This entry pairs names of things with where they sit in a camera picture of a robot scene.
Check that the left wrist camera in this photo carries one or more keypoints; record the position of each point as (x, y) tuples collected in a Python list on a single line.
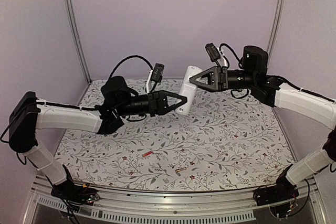
[(157, 72)]

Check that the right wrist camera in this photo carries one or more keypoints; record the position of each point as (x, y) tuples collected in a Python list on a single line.
[(213, 52)]

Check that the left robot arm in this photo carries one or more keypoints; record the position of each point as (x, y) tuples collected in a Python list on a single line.
[(33, 114)]

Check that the front aluminium rail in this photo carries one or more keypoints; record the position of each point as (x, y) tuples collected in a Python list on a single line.
[(117, 205)]

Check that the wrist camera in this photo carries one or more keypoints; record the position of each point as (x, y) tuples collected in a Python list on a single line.
[(213, 52), (157, 72)]

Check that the left aluminium frame post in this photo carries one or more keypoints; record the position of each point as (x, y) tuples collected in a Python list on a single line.
[(77, 41)]

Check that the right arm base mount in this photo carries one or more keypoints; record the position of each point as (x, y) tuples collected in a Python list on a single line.
[(282, 190)]

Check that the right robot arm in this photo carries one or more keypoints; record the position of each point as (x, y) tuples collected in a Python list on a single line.
[(274, 91)]

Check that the aluminium frame post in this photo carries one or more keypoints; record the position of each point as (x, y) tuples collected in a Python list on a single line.
[(275, 26), (77, 41)]

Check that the white remote control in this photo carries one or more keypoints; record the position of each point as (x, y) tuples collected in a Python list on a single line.
[(188, 90)]

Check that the right aluminium frame post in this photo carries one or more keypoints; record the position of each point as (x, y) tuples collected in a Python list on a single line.
[(275, 26)]

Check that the red battery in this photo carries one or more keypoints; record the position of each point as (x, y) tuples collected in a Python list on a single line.
[(147, 154)]

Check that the floral patterned table mat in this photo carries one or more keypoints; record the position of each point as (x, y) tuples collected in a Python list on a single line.
[(225, 142)]

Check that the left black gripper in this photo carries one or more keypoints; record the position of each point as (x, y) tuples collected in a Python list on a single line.
[(160, 106)]

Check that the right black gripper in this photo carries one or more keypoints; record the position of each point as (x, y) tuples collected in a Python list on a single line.
[(223, 78)]

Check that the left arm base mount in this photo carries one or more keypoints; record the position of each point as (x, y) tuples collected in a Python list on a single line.
[(75, 194)]

